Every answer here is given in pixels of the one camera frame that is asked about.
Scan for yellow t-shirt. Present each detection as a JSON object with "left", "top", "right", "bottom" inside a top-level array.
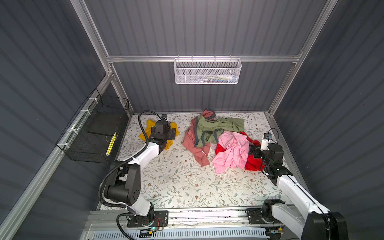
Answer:
[{"left": 139, "top": 119, "right": 180, "bottom": 152}]

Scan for dusty red printed t-shirt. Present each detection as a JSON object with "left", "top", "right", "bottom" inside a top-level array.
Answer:
[{"left": 183, "top": 117, "right": 211, "bottom": 167}]

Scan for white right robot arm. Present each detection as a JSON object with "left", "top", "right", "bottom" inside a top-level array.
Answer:
[{"left": 249, "top": 142, "right": 349, "bottom": 240}]

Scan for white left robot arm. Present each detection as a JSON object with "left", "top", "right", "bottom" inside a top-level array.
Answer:
[{"left": 98, "top": 120, "right": 176, "bottom": 222}]

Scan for bright red cloth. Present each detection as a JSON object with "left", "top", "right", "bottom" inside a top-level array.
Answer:
[{"left": 213, "top": 131, "right": 264, "bottom": 174}]

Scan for light pink cloth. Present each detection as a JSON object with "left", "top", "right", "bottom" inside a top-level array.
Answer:
[{"left": 213, "top": 131, "right": 250, "bottom": 174}]

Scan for olive green t-shirt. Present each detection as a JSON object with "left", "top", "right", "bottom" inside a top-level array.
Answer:
[{"left": 195, "top": 115, "right": 245, "bottom": 147}]

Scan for yellow marker pen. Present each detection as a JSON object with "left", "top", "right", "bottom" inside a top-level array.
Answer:
[{"left": 106, "top": 132, "right": 118, "bottom": 156}]

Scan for pens in white basket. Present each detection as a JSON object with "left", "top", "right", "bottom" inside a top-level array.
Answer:
[{"left": 199, "top": 75, "right": 238, "bottom": 84}]

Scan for white vented panel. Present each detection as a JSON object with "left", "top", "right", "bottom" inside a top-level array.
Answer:
[{"left": 89, "top": 227, "right": 269, "bottom": 240}]

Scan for black corrugated cable conduit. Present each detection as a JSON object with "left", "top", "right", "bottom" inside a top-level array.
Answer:
[{"left": 97, "top": 110, "right": 164, "bottom": 240}]

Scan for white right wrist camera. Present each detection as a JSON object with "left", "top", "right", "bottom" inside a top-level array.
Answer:
[{"left": 260, "top": 133, "right": 274, "bottom": 151}]

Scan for white wire mesh basket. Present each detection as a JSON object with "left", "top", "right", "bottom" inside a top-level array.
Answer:
[{"left": 173, "top": 57, "right": 242, "bottom": 85}]

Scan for black wire basket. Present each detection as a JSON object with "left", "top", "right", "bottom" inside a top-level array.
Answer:
[{"left": 57, "top": 91, "right": 130, "bottom": 164}]

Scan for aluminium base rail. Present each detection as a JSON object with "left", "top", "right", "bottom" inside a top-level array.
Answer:
[{"left": 80, "top": 205, "right": 304, "bottom": 232}]

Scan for aluminium frame rails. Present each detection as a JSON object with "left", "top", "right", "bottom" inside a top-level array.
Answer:
[{"left": 1, "top": 1, "right": 337, "bottom": 240}]

